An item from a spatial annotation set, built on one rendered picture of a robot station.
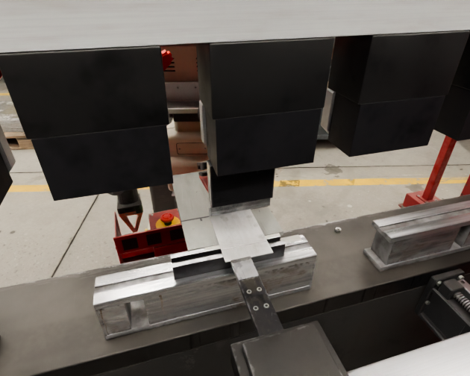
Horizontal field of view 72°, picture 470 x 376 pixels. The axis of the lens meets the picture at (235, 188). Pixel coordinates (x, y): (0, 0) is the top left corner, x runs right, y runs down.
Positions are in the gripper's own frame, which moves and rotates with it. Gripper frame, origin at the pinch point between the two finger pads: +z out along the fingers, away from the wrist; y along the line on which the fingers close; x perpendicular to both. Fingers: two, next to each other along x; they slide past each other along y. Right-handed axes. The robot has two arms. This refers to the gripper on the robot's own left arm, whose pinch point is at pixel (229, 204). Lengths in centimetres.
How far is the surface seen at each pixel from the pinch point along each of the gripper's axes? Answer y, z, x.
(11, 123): -140, -60, 289
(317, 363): 1.3, 13.9, -31.9
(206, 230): -5.8, 3.4, -3.8
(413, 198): 155, 37, 123
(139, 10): -12.5, -25.0, -29.8
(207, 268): -7.2, 8.6, -9.7
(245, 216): 2.5, 2.5, -2.4
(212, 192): -5.6, -5.1, -16.1
